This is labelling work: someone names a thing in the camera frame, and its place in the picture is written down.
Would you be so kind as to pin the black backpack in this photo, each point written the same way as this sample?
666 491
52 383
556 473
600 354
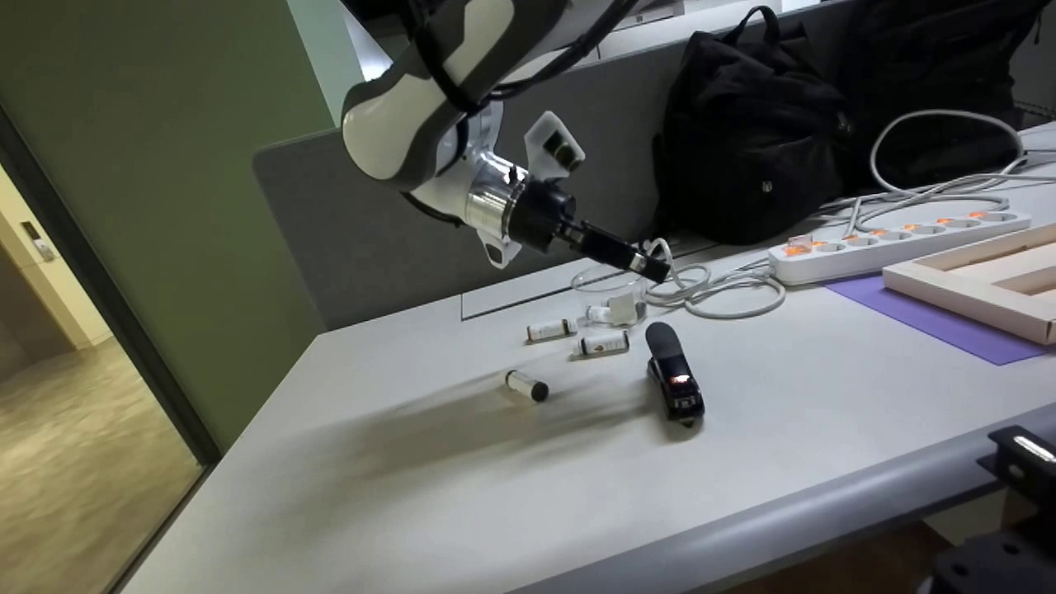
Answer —
746 142

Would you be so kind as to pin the cream door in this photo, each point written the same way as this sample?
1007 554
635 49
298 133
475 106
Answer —
44 266

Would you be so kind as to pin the small white plastic piece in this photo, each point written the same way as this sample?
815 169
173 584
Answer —
625 308

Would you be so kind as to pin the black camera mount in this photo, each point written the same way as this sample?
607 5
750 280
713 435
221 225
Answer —
990 563

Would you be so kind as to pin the dark door frame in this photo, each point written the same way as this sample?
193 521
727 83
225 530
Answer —
132 342

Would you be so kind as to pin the small white cylinder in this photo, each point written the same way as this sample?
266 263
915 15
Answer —
550 327
603 343
527 383

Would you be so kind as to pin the beige plastic tray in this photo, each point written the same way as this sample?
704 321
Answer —
969 293

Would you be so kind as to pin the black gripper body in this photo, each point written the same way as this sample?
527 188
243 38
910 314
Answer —
546 215

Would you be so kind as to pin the white power strip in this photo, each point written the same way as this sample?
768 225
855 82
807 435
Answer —
869 257

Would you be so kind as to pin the grey desk partition panel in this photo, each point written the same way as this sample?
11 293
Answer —
364 243

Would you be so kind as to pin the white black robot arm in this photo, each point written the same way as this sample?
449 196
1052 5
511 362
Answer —
408 121

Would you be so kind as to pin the large black bag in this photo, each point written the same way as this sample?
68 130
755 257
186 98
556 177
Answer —
935 78

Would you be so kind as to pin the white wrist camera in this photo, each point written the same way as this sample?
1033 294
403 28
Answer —
556 139

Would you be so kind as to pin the purple mat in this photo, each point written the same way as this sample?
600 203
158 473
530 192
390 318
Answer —
945 324

